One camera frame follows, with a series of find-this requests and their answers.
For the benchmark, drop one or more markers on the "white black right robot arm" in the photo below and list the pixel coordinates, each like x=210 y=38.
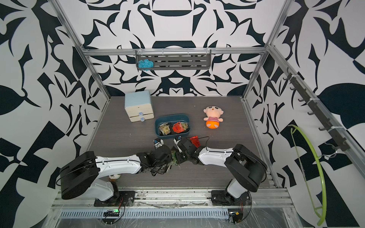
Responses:
x=247 y=169

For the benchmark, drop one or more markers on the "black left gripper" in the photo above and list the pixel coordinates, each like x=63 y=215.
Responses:
x=169 y=158

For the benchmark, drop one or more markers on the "grey perforated wall shelf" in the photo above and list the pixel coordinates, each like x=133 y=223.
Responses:
x=184 y=59

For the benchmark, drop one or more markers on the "green pattern tea bag pile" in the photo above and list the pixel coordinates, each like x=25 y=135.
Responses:
x=174 y=159

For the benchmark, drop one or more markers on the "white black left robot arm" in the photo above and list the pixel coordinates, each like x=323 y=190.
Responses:
x=86 y=174

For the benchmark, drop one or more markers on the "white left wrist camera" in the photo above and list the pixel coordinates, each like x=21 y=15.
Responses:
x=158 y=143

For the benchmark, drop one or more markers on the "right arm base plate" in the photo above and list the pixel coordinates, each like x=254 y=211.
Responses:
x=223 y=198

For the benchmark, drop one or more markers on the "blue crumpled item on shelf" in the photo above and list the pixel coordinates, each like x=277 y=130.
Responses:
x=145 y=64

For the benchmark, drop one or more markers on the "small blue cream drawer cabinet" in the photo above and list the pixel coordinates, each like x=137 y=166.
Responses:
x=138 y=106

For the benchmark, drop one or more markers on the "red square tea bag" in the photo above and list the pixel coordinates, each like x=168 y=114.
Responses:
x=178 y=128

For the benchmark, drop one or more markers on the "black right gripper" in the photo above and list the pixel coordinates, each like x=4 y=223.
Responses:
x=178 y=160

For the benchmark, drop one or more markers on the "teal plastic storage box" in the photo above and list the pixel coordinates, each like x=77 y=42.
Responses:
x=172 y=119

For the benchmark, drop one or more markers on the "yellow label tea bag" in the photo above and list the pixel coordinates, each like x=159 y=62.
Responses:
x=164 y=129

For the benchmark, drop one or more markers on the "black wall hook rail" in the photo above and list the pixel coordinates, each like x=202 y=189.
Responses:
x=329 y=124

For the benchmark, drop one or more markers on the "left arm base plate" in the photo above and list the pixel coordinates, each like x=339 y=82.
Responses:
x=126 y=198

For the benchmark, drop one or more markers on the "red long tea sachet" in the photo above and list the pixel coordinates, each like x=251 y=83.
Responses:
x=195 y=141

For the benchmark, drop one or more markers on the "small brown white plush dog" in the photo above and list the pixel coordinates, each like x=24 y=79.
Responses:
x=114 y=177

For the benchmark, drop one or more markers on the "plush doll orange pants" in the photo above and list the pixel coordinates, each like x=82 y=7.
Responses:
x=213 y=116

